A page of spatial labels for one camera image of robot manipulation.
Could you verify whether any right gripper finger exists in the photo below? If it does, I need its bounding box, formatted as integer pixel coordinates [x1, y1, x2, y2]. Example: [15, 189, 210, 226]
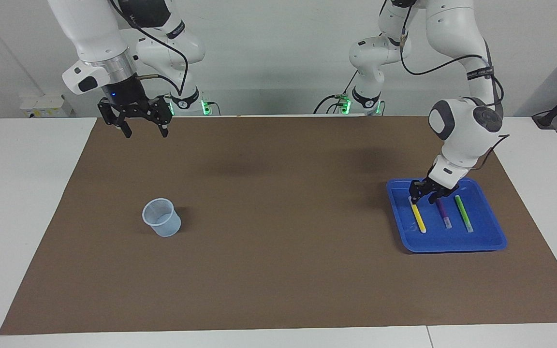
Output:
[143, 95, 174, 138]
[97, 98, 132, 139]

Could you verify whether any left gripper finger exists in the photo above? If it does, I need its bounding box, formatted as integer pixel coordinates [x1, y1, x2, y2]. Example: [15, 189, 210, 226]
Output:
[409, 180, 426, 205]
[428, 189, 459, 204]

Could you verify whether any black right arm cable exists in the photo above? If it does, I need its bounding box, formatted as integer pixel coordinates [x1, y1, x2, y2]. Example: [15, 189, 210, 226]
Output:
[109, 0, 190, 96]

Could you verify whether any brown table mat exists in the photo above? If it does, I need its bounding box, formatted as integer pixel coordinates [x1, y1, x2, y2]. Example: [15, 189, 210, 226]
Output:
[0, 115, 557, 335]

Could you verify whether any green pen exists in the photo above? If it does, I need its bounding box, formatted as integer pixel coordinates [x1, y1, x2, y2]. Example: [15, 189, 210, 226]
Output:
[454, 195, 474, 233]

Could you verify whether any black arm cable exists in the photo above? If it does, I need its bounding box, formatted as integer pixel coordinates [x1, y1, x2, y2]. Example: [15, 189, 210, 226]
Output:
[398, 0, 511, 171]
[109, 0, 190, 96]

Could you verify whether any yellow pen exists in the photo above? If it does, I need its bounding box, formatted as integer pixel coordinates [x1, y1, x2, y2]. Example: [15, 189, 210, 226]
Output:
[410, 197, 427, 233]

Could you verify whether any translucent plastic cup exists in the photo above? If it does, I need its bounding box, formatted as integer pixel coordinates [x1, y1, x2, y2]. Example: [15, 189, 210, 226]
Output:
[142, 198, 182, 237]

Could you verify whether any black base cable bundle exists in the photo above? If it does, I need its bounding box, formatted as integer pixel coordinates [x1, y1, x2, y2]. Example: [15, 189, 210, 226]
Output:
[313, 72, 359, 115]

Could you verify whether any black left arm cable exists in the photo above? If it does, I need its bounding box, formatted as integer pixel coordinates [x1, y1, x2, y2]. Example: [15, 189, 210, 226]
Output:
[398, 0, 511, 171]

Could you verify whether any blue plastic tray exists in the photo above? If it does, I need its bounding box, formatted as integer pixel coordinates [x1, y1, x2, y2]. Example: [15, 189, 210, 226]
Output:
[386, 177, 508, 253]

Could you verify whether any purple pen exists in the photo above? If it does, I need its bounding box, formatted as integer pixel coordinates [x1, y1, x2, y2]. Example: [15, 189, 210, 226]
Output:
[436, 198, 452, 230]

